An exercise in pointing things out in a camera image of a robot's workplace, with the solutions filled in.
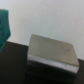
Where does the black kcup holder drawer box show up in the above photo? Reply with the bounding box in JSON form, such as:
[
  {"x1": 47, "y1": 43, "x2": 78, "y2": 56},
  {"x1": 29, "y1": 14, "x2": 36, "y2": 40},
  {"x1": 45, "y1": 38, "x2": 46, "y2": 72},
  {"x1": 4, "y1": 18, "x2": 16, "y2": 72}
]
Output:
[{"x1": 0, "y1": 33, "x2": 81, "y2": 84}]

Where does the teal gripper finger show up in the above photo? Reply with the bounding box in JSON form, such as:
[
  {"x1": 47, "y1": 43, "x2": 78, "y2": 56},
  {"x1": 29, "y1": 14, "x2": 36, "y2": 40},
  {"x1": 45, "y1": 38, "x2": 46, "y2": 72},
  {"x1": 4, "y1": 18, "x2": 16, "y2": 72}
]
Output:
[{"x1": 0, "y1": 9, "x2": 11, "y2": 52}]

